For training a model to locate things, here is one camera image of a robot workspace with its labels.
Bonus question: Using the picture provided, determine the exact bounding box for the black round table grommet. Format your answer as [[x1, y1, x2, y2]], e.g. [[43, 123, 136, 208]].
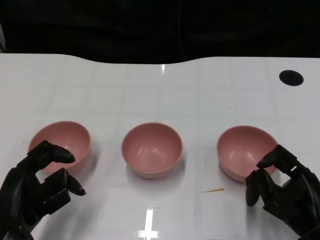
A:
[[278, 69, 305, 87]]

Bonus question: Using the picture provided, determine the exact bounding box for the orange sliver of tape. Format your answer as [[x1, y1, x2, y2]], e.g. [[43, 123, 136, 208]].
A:
[[200, 187, 225, 194]]

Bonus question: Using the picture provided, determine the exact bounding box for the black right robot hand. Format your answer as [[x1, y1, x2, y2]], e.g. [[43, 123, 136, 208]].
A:
[[245, 144, 320, 240]]

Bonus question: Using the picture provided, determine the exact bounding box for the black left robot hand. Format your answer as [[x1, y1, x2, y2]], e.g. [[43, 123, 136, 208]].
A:
[[0, 139, 88, 240]]

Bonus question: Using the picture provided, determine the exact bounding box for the pink plastic bowl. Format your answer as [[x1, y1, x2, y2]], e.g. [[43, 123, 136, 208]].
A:
[[216, 125, 280, 183], [121, 121, 184, 179], [27, 120, 91, 174]]

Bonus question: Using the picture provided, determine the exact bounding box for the black backdrop cloth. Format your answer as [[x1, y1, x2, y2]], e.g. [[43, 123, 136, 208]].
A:
[[0, 0, 320, 65]]

